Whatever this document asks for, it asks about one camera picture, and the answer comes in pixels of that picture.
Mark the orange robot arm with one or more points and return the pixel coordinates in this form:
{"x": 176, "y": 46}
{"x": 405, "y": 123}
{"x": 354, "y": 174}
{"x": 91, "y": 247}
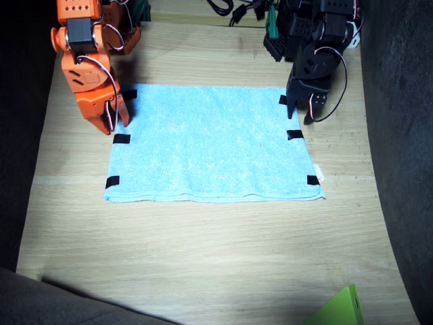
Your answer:
{"x": 79, "y": 34}

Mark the green triangular bracket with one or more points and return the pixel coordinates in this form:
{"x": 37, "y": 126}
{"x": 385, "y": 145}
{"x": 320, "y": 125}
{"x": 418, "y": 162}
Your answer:
{"x": 341, "y": 308}

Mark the light blue towel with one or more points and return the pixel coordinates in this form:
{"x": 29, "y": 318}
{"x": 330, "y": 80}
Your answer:
{"x": 209, "y": 145}

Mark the grey curved foam sheet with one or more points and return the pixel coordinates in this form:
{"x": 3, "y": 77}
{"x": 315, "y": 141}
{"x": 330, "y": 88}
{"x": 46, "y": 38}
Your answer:
{"x": 406, "y": 135}

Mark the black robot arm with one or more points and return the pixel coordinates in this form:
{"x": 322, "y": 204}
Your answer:
{"x": 333, "y": 27}

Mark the white plastic piece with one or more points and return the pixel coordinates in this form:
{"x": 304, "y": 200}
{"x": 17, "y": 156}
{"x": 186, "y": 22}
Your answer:
{"x": 353, "y": 40}

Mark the black tape strip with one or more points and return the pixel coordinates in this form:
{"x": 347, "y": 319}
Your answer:
{"x": 112, "y": 182}
{"x": 283, "y": 100}
{"x": 121, "y": 139}
{"x": 313, "y": 180}
{"x": 130, "y": 94}
{"x": 295, "y": 134}

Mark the green clamp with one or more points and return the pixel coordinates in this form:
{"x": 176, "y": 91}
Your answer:
{"x": 272, "y": 22}
{"x": 140, "y": 8}

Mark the black foam panel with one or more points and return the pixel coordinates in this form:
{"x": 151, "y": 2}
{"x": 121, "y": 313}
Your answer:
{"x": 17, "y": 135}
{"x": 50, "y": 304}

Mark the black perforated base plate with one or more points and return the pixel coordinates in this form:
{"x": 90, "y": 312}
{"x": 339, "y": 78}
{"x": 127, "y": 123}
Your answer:
{"x": 274, "y": 45}

